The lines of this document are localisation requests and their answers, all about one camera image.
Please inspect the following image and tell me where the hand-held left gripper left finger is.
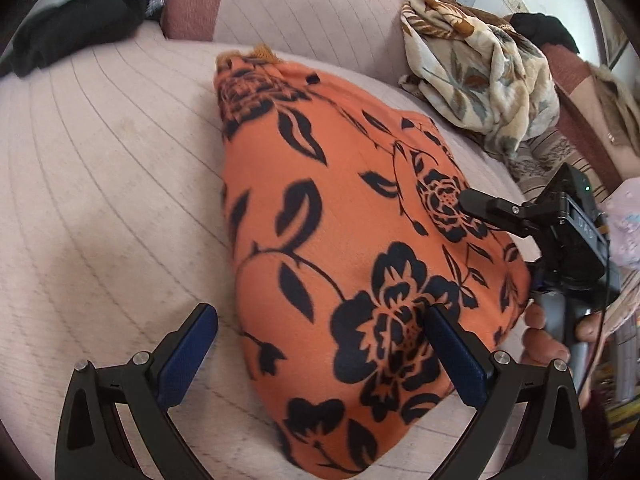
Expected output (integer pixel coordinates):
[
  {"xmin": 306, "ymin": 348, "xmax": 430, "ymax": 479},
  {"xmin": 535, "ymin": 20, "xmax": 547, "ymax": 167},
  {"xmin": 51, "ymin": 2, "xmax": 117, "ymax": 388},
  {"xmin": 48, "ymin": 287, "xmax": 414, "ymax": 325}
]
[{"xmin": 55, "ymin": 302, "xmax": 219, "ymax": 480}]

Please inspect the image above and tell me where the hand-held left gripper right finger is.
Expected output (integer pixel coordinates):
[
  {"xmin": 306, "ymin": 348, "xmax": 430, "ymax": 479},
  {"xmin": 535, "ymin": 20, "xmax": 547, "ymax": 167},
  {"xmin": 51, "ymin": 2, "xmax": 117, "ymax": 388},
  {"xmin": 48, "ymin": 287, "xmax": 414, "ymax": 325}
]
[{"xmin": 422, "ymin": 304, "xmax": 588, "ymax": 480}]

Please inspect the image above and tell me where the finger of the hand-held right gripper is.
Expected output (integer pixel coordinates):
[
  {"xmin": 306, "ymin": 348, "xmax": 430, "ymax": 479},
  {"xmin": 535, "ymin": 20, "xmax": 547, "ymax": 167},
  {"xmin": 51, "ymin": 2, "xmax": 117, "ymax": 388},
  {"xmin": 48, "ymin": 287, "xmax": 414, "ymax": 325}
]
[{"xmin": 458, "ymin": 187, "xmax": 531, "ymax": 238}]

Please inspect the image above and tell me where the orange floral garment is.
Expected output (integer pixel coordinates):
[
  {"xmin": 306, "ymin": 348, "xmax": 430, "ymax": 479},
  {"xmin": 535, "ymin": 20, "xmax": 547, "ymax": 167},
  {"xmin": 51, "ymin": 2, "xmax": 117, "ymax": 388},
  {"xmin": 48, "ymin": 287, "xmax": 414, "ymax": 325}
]
[{"xmin": 214, "ymin": 45, "xmax": 533, "ymax": 476}]

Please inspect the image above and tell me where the person's right hand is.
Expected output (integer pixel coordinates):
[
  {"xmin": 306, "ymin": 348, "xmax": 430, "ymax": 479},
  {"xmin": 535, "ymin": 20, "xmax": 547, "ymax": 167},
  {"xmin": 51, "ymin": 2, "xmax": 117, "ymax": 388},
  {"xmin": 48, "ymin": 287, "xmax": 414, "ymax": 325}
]
[{"xmin": 521, "ymin": 304, "xmax": 607, "ymax": 367}]

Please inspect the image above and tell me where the pale pink cloth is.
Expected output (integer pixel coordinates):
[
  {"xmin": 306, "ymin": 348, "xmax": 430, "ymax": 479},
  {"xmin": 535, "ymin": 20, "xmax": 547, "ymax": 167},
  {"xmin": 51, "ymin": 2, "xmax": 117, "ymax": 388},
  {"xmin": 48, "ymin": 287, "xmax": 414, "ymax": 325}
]
[{"xmin": 602, "ymin": 177, "xmax": 640, "ymax": 266}]

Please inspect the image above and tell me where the striped beige cloth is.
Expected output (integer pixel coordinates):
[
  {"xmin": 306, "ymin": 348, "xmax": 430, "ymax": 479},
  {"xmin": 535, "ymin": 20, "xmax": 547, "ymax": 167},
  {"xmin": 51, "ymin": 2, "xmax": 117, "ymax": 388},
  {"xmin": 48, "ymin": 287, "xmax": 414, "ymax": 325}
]
[{"xmin": 512, "ymin": 127, "xmax": 606, "ymax": 201}]

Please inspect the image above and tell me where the cream floral blanket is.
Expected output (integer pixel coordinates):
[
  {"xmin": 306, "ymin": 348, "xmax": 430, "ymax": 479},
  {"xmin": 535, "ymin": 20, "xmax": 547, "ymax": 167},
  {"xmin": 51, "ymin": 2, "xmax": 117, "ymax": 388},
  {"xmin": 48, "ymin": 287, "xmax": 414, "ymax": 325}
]
[{"xmin": 398, "ymin": 0, "xmax": 561, "ymax": 161}]

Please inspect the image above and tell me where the tan fuzzy coat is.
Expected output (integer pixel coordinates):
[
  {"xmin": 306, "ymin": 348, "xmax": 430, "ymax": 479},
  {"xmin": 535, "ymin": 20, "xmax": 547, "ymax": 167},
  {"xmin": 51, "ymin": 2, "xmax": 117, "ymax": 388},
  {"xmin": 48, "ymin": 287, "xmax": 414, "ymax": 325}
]
[{"xmin": 590, "ymin": 62, "xmax": 640, "ymax": 181}]

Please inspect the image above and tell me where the pink sofa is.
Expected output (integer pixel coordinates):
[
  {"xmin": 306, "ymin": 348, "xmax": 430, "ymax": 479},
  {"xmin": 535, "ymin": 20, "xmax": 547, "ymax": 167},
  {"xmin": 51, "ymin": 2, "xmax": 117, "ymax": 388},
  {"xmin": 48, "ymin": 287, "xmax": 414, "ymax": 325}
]
[{"xmin": 0, "ymin": 0, "xmax": 626, "ymax": 480}]

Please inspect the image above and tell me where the small black cloth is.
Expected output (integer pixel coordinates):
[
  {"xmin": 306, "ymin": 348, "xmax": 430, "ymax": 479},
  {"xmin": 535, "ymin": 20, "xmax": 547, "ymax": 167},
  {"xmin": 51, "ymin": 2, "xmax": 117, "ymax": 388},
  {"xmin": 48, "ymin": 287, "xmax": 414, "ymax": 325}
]
[{"xmin": 510, "ymin": 11, "xmax": 581, "ymax": 55}]

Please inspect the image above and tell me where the framed picture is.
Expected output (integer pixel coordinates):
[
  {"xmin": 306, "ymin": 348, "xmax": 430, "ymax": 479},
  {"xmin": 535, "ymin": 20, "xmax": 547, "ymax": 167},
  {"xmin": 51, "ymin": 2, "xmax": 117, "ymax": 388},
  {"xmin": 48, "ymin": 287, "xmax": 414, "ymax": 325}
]
[{"xmin": 585, "ymin": 0, "xmax": 631, "ymax": 68}]

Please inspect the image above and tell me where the black cable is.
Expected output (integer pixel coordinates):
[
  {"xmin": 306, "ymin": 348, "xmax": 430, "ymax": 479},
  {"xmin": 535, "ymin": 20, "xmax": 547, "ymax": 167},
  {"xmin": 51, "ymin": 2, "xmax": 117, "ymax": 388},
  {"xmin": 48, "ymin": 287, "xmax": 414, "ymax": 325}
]
[{"xmin": 592, "ymin": 220, "xmax": 613, "ymax": 343}]

